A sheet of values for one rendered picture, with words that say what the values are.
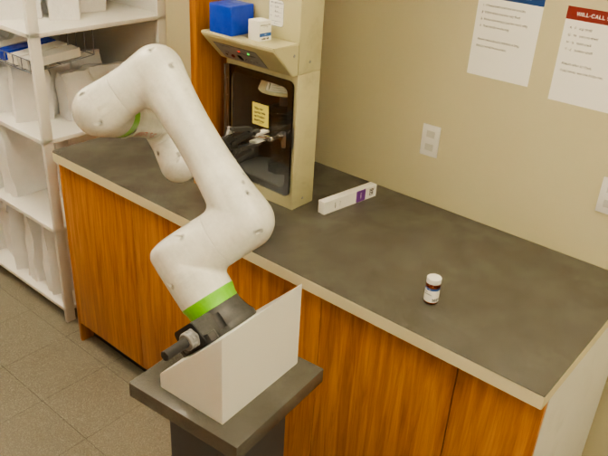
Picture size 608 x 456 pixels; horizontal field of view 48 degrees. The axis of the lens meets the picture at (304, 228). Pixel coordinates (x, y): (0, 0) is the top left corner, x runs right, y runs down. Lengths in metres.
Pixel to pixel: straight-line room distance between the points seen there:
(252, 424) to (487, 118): 1.31
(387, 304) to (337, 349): 0.25
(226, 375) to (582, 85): 1.35
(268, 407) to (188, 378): 0.19
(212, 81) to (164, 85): 0.89
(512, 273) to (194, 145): 1.08
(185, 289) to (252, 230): 0.19
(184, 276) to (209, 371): 0.21
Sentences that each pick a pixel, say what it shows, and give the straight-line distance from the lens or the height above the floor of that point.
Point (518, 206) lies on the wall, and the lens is 2.39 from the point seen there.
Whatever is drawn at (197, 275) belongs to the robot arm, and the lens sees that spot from 1.50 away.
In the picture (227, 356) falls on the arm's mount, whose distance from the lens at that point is 1.42.
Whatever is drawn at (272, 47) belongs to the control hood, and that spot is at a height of 1.51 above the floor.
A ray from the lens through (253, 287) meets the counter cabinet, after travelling 2.22.
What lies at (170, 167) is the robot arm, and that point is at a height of 1.20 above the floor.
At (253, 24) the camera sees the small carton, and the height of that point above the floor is 1.56.
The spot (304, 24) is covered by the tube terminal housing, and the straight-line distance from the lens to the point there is 2.17.
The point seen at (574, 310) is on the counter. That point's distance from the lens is 2.06.
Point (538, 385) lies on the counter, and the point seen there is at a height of 0.94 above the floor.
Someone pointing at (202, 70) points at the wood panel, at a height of 1.36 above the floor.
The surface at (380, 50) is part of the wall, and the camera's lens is 2.52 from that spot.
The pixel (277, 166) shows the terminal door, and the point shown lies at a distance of 2.33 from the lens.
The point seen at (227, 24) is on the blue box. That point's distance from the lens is 2.22.
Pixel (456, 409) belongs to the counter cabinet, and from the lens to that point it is 1.92.
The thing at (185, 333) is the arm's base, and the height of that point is 1.12.
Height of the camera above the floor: 2.00
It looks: 28 degrees down
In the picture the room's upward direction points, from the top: 3 degrees clockwise
